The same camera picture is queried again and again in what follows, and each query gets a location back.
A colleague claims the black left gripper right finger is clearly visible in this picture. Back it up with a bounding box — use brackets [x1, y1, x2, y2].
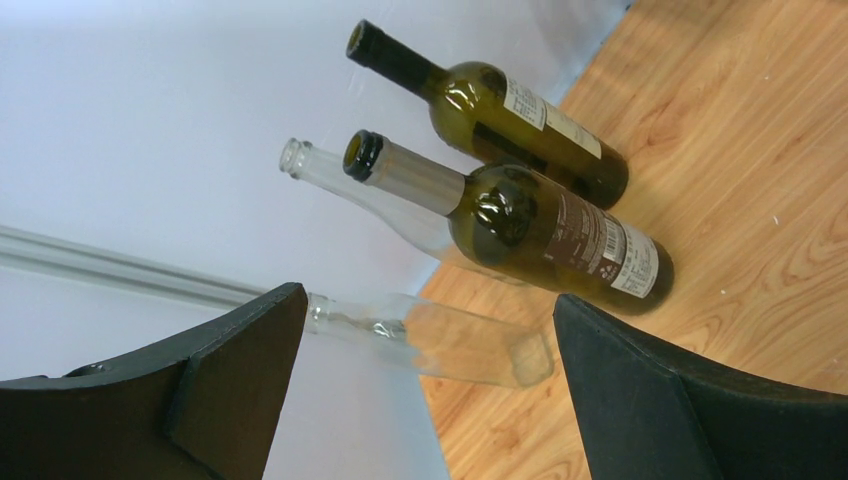
[553, 295, 847, 479]

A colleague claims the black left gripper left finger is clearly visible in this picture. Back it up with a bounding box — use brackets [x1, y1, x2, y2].
[1, 283, 308, 479]

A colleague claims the small clear glass bottle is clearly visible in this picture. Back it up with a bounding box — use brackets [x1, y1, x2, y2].
[305, 292, 554, 389]

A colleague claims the brown bottle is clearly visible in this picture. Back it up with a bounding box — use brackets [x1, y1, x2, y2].
[342, 130, 675, 315]

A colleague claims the tall clear glass bottle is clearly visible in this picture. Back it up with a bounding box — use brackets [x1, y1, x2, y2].
[278, 137, 531, 287]

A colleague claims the dark green wine bottle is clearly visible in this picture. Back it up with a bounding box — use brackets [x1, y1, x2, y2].
[346, 20, 629, 209]

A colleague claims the aluminium frame rail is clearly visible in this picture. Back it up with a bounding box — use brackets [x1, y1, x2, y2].
[1, 225, 267, 310]

